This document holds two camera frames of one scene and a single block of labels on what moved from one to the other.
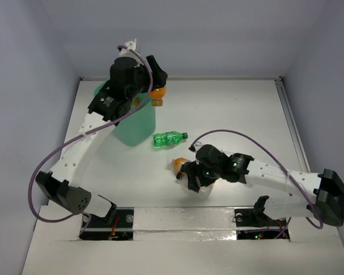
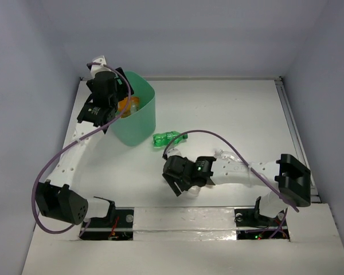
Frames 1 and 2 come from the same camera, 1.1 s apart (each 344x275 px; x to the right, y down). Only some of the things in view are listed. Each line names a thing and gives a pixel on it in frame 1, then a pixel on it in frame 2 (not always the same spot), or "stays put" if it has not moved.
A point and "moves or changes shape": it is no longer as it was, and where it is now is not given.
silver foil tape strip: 184,223 stays put
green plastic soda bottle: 168,138 stays put
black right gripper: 192,169 -> 171,181
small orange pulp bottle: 135,103 stays put
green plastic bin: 139,127 stays put
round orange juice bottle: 156,95 moves or changes shape
